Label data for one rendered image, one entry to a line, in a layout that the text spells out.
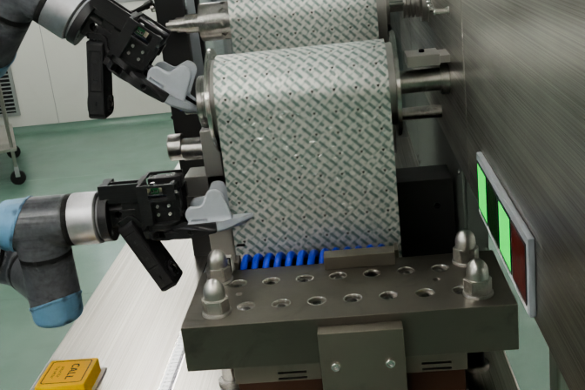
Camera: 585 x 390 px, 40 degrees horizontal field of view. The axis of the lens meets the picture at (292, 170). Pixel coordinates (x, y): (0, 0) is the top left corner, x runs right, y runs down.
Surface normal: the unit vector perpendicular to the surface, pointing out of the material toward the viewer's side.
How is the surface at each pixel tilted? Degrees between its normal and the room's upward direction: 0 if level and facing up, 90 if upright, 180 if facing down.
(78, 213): 61
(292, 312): 0
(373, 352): 90
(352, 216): 90
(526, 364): 0
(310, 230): 90
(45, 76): 90
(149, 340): 0
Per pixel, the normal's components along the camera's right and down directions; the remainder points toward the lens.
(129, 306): -0.11, -0.95
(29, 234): -0.06, 0.30
